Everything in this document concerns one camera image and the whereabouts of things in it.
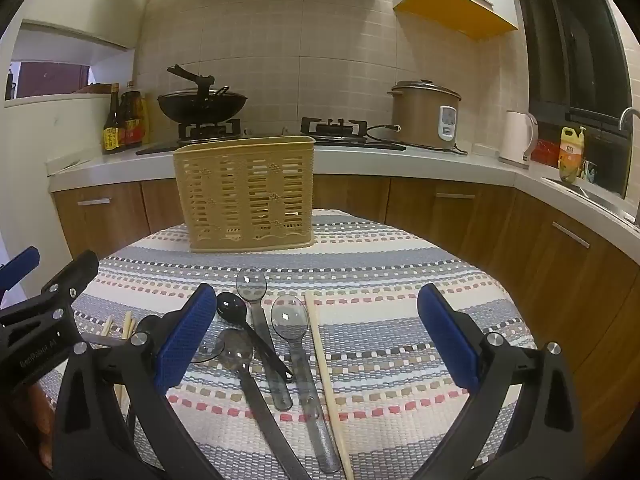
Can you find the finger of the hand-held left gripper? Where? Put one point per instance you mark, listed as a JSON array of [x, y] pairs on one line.
[[70, 280], [20, 265]]

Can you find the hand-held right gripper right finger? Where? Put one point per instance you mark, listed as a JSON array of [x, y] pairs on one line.
[[445, 335]]

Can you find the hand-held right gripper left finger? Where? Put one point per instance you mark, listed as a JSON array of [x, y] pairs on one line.
[[185, 340]]

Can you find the clear plastic spoon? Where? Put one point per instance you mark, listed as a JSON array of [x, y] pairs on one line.
[[210, 353], [289, 317], [251, 285]]

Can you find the chopsticks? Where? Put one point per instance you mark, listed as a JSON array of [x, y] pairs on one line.
[[145, 324]]

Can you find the black plastic spoon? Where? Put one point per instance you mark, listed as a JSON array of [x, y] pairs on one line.
[[232, 308]]

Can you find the beige plastic utensil basket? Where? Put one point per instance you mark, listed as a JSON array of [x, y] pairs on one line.
[[240, 195]]

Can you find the striped woven tablecloth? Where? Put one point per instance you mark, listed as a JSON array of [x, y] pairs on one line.
[[400, 280]]

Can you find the wooden base cabinets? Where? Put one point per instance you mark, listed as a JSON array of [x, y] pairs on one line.
[[450, 210]]

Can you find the dark sauce bottle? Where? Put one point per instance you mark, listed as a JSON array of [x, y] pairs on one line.
[[113, 130]]

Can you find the red label sauce bottle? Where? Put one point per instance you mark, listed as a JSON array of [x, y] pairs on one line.
[[132, 125]]

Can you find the steel kitchen sink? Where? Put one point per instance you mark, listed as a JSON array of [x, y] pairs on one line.
[[600, 200]]

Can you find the red package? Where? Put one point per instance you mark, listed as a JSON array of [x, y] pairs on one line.
[[545, 152]]

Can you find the white electric kettle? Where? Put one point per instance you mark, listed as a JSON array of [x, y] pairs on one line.
[[515, 135]]

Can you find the black wok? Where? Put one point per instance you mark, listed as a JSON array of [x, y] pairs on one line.
[[200, 107]]

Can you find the brown rice cooker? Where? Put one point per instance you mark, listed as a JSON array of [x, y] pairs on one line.
[[420, 120]]

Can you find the glass cup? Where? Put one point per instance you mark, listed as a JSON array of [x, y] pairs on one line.
[[590, 171]]

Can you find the yellow detergent bottle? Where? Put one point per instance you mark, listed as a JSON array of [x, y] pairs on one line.
[[570, 152]]

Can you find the black gas stove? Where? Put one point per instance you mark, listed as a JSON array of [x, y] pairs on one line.
[[340, 132]]

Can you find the metal faucet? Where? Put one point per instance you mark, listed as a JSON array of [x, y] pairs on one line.
[[625, 117]]

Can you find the dark window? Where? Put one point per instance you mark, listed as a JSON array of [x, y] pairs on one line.
[[565, 50]]

